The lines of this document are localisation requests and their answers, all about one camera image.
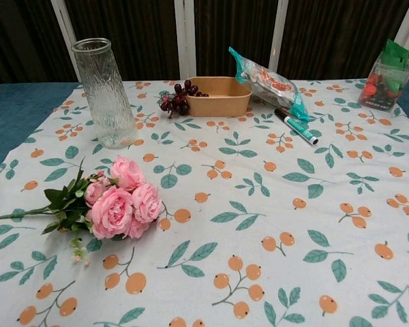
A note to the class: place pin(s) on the pink artificial peony bouquet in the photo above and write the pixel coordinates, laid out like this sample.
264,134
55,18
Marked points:
112,207

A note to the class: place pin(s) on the clear textured glass vase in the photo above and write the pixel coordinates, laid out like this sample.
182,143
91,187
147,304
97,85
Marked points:
104,102

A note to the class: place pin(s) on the orange berry print tablecloth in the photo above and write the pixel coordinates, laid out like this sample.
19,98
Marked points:
245,190

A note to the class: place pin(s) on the brown paper food tray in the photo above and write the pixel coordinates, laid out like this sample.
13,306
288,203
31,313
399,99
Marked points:
218,107

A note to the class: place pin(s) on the dark red artificial grapes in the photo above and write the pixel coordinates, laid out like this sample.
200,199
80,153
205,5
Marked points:
180,100

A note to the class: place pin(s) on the green and black marker pen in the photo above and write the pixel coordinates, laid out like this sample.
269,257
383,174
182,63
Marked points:
296,126

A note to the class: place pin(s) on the clear teal-edged snack bag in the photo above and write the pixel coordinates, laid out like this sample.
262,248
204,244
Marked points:
272,85

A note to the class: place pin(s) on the red cap piece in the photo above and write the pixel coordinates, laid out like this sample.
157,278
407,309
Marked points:
371,91

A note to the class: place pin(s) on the clear plastic box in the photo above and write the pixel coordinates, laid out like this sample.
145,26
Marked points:
381,92

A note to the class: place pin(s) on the green packet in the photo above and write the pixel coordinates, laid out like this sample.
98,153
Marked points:
395,54

